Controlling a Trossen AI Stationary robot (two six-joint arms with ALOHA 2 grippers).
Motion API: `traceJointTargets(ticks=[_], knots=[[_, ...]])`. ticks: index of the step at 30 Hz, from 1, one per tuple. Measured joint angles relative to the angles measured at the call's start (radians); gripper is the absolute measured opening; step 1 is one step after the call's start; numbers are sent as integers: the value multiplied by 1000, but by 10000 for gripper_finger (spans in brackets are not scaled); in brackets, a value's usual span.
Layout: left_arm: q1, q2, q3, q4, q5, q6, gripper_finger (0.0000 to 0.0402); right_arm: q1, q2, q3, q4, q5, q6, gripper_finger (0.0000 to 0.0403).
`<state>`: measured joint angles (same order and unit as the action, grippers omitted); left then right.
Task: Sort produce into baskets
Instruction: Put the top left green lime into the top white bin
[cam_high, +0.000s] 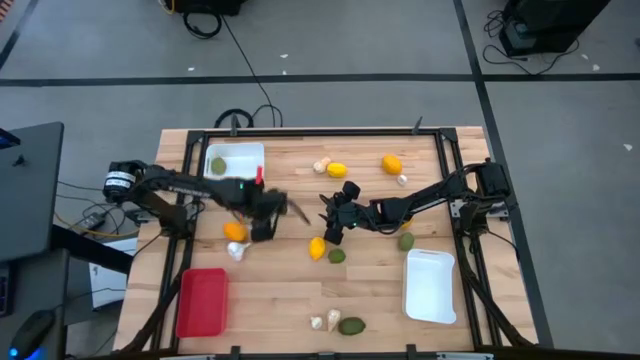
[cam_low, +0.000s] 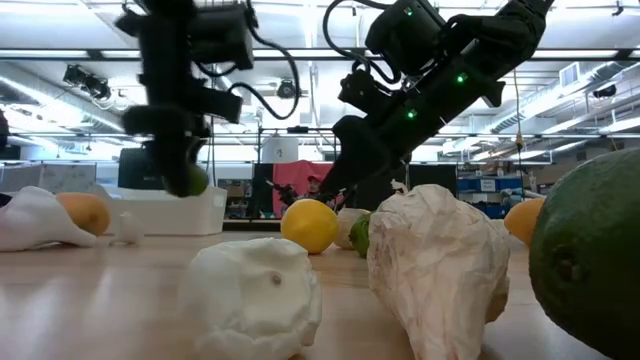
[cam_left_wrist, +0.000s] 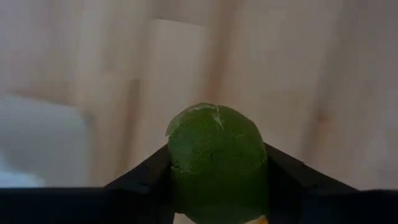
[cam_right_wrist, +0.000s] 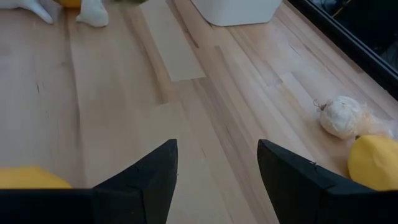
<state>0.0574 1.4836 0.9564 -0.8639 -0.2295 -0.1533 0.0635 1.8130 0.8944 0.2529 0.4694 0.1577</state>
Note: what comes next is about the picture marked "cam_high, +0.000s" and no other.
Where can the white plastic basket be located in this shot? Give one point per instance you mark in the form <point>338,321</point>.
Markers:
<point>240,157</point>
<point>430,286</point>

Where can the black computer mouse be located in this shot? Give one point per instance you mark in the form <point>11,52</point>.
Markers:
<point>30,332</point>

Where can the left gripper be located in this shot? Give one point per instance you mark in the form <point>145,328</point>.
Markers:
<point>260,200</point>

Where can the black table frame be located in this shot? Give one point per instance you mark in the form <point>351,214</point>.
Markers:
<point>320,132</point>

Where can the large dark green avocado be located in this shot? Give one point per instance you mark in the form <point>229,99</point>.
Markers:
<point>351,326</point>

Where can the red plastic basket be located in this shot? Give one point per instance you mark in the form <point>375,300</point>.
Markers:
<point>202,302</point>

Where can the black box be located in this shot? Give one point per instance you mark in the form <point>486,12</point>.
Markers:
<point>210,5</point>

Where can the small white garlic bulb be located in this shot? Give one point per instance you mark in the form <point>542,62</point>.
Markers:
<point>402,180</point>

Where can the orange fruit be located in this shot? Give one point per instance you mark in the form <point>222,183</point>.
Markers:
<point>408,225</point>

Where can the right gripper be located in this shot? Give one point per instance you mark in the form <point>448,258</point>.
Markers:
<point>345,214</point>

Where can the black power adapter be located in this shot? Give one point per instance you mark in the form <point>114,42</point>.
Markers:
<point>92,220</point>

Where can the green lime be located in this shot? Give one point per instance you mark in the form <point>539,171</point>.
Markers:
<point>336,256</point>

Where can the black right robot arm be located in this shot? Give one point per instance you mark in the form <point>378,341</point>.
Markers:
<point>430,195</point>

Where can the red chili pepper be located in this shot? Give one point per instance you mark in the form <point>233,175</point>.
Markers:
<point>259,175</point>

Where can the orange-toned lemon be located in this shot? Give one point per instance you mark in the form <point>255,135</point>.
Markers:
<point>235,231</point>

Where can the round white garlic bulb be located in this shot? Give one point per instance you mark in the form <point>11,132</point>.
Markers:
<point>316,322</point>

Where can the black equipment case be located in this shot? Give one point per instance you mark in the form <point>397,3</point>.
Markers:
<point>550,25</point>

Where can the dark grey desk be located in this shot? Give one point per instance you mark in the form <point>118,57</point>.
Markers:
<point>30,190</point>

